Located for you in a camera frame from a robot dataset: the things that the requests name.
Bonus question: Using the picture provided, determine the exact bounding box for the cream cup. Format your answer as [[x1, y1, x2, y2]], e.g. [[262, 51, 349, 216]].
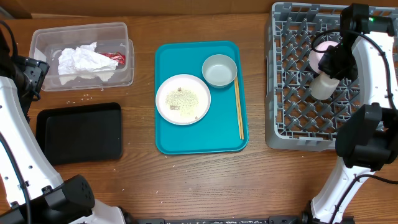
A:
[[310, 72, 340, 100]]

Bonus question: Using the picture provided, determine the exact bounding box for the white napkin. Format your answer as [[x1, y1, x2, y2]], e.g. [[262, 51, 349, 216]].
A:
[[58, 42, 119, 85]]

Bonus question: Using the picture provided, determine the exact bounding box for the red snack wrapper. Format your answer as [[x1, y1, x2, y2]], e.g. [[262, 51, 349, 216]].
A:
[[102, 52, 126, 65]]

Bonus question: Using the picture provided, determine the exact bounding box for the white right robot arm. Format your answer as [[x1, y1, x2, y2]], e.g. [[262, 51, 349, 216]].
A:
[[301, 4, 397, 223]]

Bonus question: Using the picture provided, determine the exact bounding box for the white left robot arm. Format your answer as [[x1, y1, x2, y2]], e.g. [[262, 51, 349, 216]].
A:
[[1, 37, 134, 223]]

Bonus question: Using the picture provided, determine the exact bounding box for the clear plastic waste bin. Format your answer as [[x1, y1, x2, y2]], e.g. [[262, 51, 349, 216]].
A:
[[29, 22, 134, 91]]

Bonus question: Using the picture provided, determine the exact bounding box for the grey dishwasher rack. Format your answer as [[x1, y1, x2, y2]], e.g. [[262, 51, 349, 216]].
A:
[[265, 2, 397, 151]]

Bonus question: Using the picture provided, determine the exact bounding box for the black tray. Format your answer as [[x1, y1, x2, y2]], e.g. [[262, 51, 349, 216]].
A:
[[36, 103, 123, 166]]

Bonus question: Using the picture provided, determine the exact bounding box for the wooden chopstick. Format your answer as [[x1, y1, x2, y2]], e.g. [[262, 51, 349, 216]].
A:
[[235, 75, 245, 141], [233, 75, 243, 141]]

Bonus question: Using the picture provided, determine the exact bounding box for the grey bowl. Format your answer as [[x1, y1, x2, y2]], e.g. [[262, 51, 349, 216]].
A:
[[202, 54, 238, 88]]

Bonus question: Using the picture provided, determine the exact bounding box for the teal serving tray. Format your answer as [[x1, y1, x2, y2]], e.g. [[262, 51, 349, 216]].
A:
[[154, 40, 249, 155]]

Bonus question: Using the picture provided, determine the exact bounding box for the large white dirty plate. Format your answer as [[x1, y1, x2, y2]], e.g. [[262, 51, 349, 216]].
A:
[[155, 74, 211, 126]]

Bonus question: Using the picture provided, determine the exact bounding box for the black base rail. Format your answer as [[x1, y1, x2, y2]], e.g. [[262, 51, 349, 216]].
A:
[[132, 215, 322, 224]]

